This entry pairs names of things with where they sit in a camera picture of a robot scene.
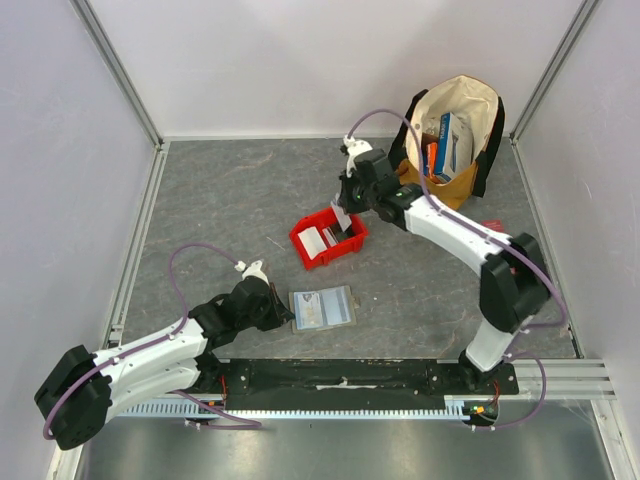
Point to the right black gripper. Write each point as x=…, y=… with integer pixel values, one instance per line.
x=347, y=192

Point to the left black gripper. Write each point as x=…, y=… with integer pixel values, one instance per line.
x=283, y=314

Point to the grey card holder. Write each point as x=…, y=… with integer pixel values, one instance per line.
x=352, y=309

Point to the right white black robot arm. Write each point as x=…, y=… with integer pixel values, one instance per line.
x=513, y=282

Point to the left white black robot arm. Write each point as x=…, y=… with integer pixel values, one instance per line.
x=85, y=390

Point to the red plastic bin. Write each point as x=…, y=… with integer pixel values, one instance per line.
x=322, y=219

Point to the orange box in bag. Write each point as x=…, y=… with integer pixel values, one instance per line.
x=429, y=159

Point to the blue box in bag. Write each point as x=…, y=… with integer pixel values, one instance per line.
x=446, y=166

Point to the yellow canvas tote bag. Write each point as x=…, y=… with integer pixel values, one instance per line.
x=481, y=113

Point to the red grey flat box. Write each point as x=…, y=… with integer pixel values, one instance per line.
x=494, y=225

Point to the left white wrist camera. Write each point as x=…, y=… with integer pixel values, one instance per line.
x=255, y=269

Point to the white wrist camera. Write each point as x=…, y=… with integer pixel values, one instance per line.
x=352, y=148
x=255, y=269

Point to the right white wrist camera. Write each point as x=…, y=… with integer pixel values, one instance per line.
x=352, y=148

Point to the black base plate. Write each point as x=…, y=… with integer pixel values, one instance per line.
x=342, y=383

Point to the blue slotted cable duct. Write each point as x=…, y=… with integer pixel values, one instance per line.
x=175, y=408

